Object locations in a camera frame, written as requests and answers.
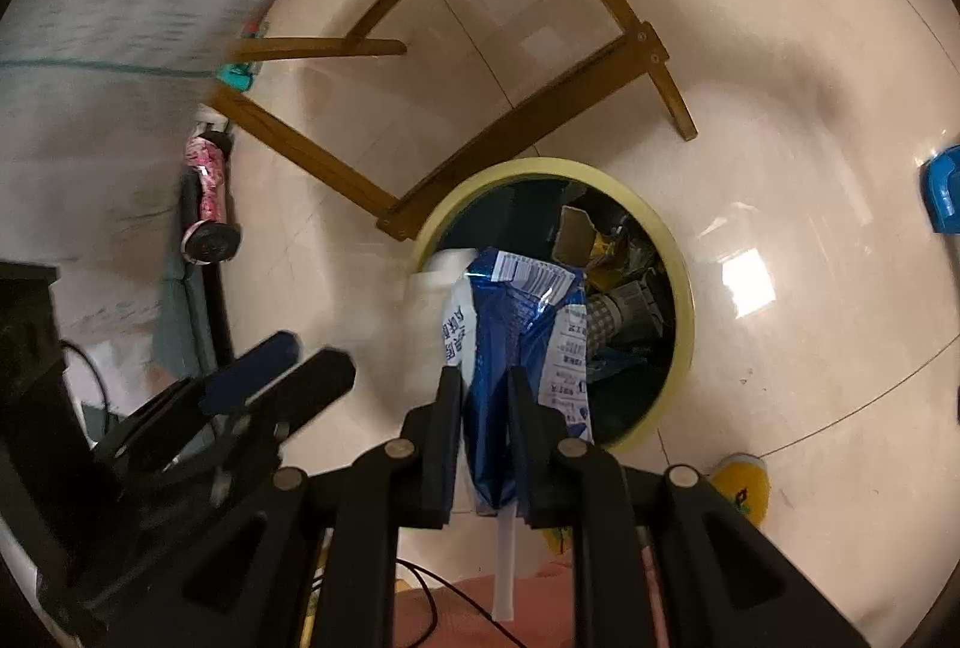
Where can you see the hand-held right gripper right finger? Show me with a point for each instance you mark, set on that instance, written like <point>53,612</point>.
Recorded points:
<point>536,445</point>

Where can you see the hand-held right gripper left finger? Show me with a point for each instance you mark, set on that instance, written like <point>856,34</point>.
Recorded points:
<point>439,445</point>

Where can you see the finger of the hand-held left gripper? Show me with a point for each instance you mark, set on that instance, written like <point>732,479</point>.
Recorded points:
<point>255,363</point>
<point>319,382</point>

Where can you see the blue white plastic wrapper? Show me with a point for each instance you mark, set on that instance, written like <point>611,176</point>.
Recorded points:
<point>525,348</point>

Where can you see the yellow rimmed waste bin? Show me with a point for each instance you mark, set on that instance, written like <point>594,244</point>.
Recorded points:
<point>630,400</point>

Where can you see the yellow slipper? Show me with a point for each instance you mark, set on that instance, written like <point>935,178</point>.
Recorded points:
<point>555,541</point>
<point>742,483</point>

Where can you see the pink patterned hoverboard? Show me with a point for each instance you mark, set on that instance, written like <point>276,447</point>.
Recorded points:
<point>206,190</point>

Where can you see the teal plastic stool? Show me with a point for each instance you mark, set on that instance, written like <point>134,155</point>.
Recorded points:
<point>238,76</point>

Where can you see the blue plastic stool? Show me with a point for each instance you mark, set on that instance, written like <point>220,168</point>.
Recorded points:
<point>941,183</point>

